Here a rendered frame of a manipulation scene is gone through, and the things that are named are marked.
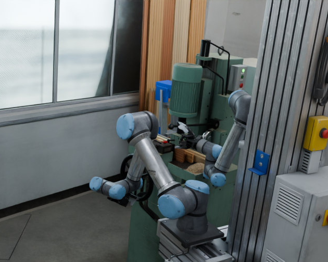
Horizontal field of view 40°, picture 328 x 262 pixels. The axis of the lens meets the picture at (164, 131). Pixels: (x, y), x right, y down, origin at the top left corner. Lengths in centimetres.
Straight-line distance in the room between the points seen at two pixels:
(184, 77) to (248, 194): 92
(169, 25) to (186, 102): 183
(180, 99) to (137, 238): 102
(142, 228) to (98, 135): 141
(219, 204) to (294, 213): 128
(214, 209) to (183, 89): 83
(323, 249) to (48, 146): 260
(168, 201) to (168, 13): 273
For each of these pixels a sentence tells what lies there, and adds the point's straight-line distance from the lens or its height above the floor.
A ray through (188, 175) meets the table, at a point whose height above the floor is 88.
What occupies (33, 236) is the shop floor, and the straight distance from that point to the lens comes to 371.
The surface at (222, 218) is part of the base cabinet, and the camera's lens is 315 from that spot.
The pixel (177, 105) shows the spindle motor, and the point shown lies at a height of 123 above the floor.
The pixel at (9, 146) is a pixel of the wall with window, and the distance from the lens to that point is 373.
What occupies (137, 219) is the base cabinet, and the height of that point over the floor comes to 42.
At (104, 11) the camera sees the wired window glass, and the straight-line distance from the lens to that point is 412.
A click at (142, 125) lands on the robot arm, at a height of 128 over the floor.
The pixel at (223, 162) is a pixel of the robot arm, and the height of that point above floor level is 108.
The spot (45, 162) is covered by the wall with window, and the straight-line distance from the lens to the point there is 397.
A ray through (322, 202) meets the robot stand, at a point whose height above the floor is 120.
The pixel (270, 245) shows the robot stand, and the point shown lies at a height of 93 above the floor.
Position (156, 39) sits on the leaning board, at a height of 145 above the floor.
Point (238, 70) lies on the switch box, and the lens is 288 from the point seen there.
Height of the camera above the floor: 189
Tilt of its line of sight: 17 degrees down
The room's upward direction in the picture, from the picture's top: 6 degrees clockwise
